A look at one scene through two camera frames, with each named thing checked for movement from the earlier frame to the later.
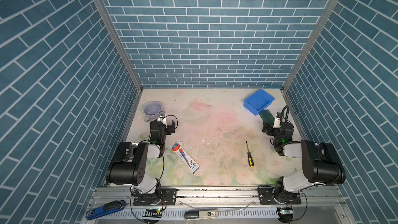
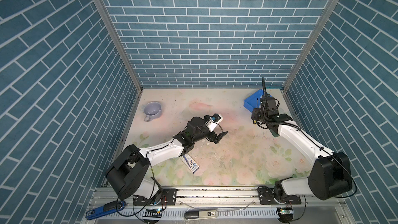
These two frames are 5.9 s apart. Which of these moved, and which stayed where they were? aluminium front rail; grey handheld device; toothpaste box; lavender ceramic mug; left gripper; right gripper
Moved: left gripper; right gripper
Stayed: grey handheld device; aluminium front rail; toothpaste box; lavender ceramic mug
